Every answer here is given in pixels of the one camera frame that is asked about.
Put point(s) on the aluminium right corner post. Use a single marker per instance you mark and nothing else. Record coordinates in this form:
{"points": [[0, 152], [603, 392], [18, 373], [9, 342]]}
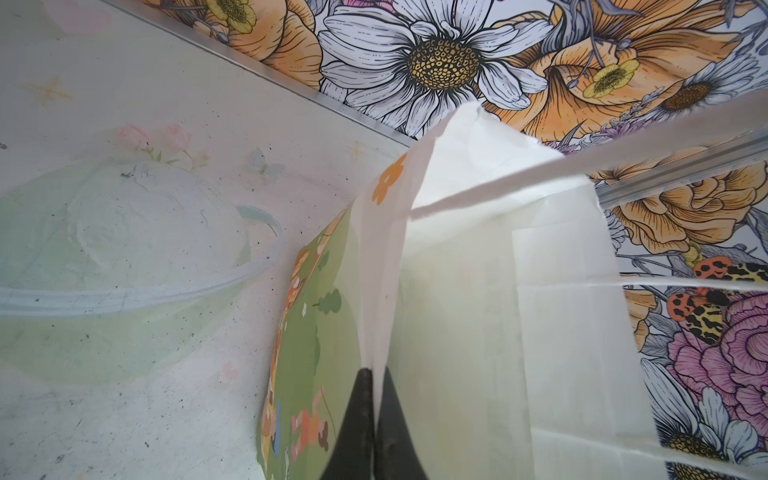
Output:
{"points": [[738, 152]]}

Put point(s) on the white paper bag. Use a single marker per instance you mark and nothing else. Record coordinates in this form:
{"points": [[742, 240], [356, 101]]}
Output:
{"points": [[531, 333]]}

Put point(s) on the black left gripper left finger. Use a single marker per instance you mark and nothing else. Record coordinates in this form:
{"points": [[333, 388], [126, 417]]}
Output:
{"points": [[352, 455]]}

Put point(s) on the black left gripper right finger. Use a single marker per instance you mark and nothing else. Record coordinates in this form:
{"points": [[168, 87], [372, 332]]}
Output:
{"points": [[395, 456]]}

